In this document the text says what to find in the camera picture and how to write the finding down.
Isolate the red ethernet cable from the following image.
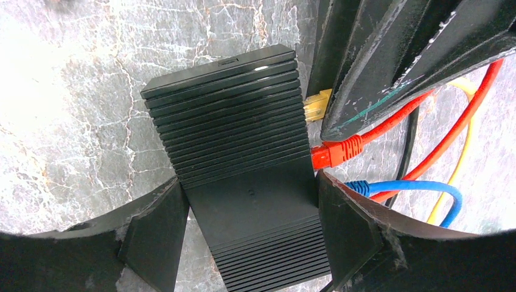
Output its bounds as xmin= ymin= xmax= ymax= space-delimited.
xmin=311 ymin=58 xmax=506 ymax=204

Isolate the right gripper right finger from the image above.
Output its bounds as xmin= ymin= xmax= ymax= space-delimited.
xmin=316 ymin=172 xmax=515 ymax=291

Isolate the black network switch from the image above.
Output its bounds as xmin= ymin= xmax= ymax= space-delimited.
xmin=141 ymin=44 xmax=330 ymax=291

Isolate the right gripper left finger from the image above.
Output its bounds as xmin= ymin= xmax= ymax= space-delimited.
xmin=1 ymin=178 xmax=189 ymax=291

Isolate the yellow ethernet cable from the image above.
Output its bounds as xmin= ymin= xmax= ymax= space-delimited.
xmin=303 ymin=77 xmax=481 ymax=226

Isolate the blue ethernet cable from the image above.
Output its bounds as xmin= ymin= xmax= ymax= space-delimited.
xmin=344 ymin=179 xmax=464 ymax=229

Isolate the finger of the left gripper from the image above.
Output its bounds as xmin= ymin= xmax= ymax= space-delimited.
xmin=306 ymin=1 xmax=403 ymax=97
xmin=320 ymin=1 xmax=515 ymax=141

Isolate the black ethernet cable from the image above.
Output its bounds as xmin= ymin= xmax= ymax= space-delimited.
xmin=385 ymin=106 xmax=420 ymax=208

